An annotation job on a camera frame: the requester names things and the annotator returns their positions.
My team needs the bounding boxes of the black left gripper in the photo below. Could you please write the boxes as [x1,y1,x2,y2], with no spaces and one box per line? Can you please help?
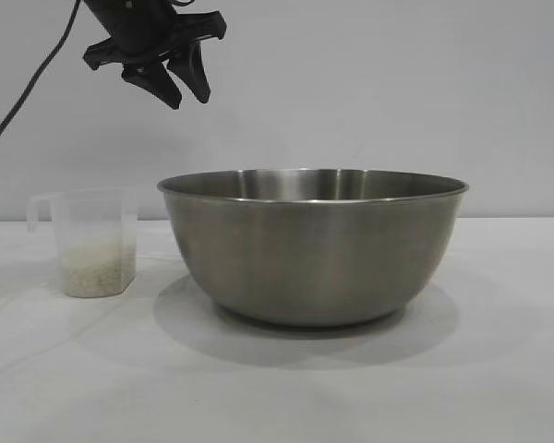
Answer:
[82,0,226,111]

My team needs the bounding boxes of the clear plastic measuring cup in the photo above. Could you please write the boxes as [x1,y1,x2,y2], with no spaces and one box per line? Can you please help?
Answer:
[26,190,139,297]

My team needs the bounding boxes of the white rice grains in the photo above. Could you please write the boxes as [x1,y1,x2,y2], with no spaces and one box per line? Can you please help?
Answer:
[59,234,138,296]

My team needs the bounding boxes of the stainless steel mixing bowl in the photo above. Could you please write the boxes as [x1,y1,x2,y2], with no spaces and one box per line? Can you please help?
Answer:
[156,168,471,328]

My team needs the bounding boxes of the black cable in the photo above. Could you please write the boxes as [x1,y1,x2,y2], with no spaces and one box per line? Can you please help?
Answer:
[0,0,85,165]

